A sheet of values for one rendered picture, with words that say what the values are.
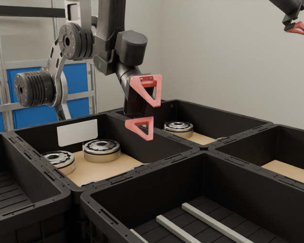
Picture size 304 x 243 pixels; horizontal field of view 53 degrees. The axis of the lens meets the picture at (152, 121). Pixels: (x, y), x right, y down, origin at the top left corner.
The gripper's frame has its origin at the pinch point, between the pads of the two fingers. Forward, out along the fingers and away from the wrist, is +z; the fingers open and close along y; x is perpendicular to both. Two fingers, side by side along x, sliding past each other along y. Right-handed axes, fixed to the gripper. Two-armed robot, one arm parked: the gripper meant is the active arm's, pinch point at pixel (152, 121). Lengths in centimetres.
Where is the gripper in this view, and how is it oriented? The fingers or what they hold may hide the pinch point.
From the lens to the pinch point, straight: 62.9
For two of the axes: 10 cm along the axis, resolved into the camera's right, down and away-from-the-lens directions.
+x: -9.3, 1.3, -3.4
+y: -1.5, 7.2, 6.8
